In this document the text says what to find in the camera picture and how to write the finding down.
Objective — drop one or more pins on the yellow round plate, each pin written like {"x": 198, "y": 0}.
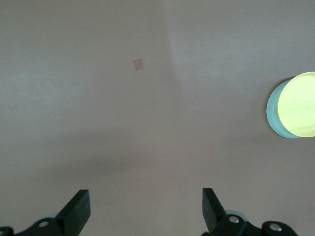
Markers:
{"x": 297, "y": 105}

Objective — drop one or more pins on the small brown tape square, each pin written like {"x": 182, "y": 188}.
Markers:
{"x": 138, "y": 64}

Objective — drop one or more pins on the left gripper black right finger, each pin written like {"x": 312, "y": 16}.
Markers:
{"x": 214, "y": 216}

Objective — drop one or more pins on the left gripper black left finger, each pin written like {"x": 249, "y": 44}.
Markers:
{"x": 73, "y": 216}

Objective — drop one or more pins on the pale green round plate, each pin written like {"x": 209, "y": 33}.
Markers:
{"x": 272, "y": 110}

